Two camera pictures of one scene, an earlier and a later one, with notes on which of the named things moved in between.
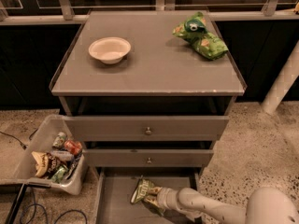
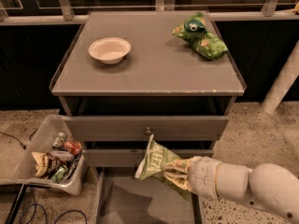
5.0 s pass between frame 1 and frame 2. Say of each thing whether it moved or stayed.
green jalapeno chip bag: moved
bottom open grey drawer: stayed
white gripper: moved
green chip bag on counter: stayed
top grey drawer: stayed
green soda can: stayed
